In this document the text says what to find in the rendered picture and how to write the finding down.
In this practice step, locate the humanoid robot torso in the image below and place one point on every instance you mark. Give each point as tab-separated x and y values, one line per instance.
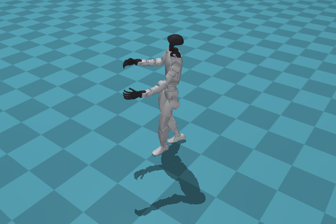
171	89

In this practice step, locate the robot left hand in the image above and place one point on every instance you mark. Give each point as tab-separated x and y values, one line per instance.
133	95

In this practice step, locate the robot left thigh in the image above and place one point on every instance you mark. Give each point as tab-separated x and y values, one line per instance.
166	112

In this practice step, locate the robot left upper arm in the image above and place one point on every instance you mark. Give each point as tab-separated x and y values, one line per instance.
174	69

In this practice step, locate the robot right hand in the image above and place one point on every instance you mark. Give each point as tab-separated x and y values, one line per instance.
131	61

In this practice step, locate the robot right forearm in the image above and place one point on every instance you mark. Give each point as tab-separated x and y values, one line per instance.
147	62

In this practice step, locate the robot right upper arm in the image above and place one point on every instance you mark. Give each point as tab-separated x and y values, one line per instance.
160	61

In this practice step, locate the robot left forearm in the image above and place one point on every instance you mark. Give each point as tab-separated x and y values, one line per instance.
154	90

